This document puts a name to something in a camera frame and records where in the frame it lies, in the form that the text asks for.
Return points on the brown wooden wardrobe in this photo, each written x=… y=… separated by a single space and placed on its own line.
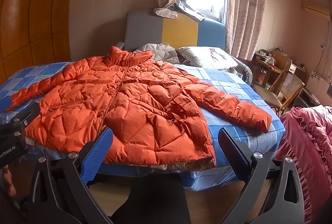
x=33 y=6

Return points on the white printed pillow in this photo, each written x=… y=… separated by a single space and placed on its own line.
x=202 y=58

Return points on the white air conditioner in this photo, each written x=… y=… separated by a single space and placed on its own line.
x=316 y=10

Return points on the grey quilted blanket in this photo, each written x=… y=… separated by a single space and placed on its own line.
x=163 y=52

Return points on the grey yellow blue headboard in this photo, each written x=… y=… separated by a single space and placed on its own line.
x=145 y=29

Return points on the orange puffer jacket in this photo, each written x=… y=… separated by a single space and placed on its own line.
x=129 y=99

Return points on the long beige patterned curtain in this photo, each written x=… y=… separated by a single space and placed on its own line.
x=246 y=6

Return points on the rattan chair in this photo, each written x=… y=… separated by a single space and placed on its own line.
x=286 y=86

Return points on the grey cushion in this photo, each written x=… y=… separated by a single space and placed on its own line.
x=245 y=71

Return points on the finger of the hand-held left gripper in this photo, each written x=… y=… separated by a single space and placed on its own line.
x=27 y=113

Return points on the pink ruffled quilt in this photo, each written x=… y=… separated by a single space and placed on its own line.
x=306 y=151

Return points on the brown paper bag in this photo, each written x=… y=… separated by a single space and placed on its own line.
x=282 y=60

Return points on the person's left hand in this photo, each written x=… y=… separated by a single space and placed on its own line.
x=7 y=180

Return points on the cluttered wooden desk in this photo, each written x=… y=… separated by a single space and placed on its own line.
x=264 y=68

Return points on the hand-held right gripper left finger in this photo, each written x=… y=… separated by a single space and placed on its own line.
x=95 y=159

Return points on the white floral bag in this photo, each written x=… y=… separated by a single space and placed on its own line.
x=318 y=80

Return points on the white curved rail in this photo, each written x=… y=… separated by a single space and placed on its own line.
x=119 y=45

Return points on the bed with blue plaid sheet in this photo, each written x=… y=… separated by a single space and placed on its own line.
x=228 y=83

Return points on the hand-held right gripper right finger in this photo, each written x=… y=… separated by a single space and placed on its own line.
x=234 y=155

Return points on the person's black trousers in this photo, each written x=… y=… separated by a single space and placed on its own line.
x=147 y=203

